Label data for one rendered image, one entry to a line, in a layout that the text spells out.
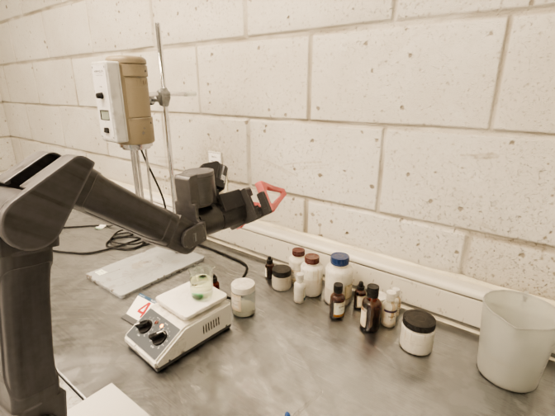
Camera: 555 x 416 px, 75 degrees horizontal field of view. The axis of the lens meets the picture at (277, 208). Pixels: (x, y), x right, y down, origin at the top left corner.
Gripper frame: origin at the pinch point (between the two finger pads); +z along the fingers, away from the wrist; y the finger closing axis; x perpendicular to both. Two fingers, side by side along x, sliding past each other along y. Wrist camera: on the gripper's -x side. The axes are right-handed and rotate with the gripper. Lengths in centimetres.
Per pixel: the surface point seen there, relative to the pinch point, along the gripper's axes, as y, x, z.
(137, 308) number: 33.9, 11.5, -24.2
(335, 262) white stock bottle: 2.3, 19.9, 14.5
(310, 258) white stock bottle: 9.2, 17.2, 13.3
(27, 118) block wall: 179, -115, -1
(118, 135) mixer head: 28.3, -31.5, -15.0
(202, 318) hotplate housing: 13.9, 18.3, -18.4
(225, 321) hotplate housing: 15.9, 21.8, -12.6
